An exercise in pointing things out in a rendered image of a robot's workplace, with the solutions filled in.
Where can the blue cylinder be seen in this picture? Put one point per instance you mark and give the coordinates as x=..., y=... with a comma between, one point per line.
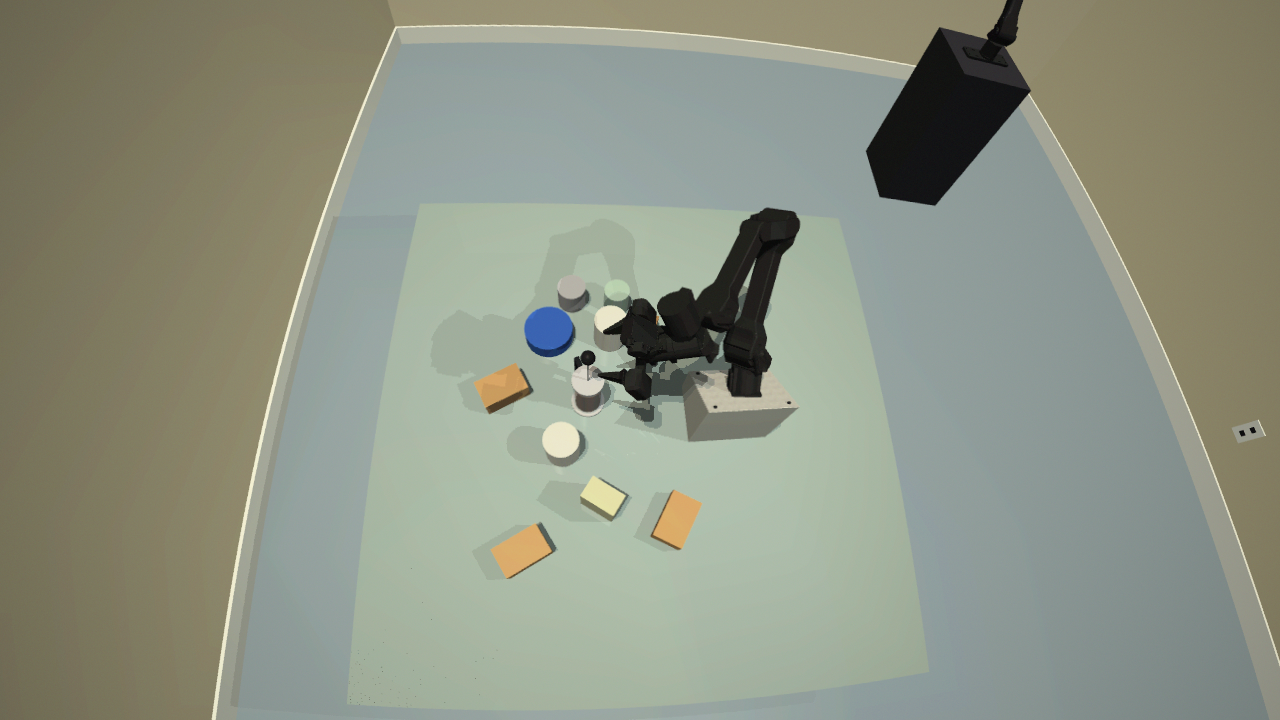
x=548, y=331

